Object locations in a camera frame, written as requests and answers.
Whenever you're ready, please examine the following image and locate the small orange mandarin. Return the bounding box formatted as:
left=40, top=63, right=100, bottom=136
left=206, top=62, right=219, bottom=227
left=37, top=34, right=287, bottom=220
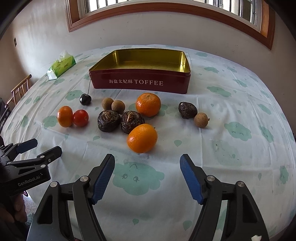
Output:
left=57, top=106, right=73, bottom=128

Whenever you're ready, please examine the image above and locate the red cherry tomato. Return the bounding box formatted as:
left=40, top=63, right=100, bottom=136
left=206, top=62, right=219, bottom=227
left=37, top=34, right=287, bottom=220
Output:
left=73, top=109, right=89, bottom=127

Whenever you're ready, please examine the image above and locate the dark cherry with stem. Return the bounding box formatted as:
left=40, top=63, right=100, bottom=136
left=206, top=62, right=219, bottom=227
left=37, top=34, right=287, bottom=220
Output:
left=79, top=81, right=92, bottom=106

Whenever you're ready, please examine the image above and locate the dark water chestnut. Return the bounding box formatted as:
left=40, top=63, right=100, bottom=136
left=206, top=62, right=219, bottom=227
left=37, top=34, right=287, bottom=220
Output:
left=178, top=101, right=198, bottom=119
left=120, top=110, right=145, bottom=134
left=97, top=110, right=121, bottom=133

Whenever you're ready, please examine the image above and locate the orange mandarin front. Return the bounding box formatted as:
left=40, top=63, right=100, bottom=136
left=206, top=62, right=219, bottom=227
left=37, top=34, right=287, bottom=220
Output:
left=126, top=123, right=158, bottom=154

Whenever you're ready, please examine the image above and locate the brown longan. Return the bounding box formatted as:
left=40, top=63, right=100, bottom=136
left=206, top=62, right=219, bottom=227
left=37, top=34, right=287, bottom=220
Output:
left=111, top=100, right=125, bottom=114
left=102, top=97, right=114, bottom=110
left=194, top=113, right=210, bottom=128

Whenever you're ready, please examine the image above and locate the large orange mandarin back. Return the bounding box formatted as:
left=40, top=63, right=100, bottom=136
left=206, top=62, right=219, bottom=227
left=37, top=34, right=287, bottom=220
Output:
left=135, top=93, right=161, bottom=118

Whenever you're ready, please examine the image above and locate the left hand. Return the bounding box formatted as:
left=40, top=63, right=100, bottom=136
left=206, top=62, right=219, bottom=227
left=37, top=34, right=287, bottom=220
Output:
left=1, top=193, right=28, bottom=223

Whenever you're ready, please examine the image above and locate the wooden chair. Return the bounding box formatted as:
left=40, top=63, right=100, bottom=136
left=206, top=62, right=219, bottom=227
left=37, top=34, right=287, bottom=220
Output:
left=6, top=74, right=32, bottom=105

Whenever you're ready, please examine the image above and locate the green tissue pack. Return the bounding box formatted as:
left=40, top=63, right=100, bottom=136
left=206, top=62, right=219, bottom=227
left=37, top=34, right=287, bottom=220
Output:
left=47, top=50, right=76, bottom=80

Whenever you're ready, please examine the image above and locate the white cloud-print tablecloth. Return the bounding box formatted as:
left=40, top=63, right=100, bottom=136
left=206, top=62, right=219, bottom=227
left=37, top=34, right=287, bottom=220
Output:
left=1, top=47, right=295, bottom=240

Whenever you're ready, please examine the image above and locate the red toffee tin box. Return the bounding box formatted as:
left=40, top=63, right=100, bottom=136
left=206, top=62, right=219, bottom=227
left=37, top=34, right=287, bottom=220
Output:
left=89, top=48, right=191, bottom=94

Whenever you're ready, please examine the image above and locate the wooden window frame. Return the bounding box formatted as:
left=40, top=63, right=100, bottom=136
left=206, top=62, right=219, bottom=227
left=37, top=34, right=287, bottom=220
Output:
left=65, top=1, right=275, bottom=50

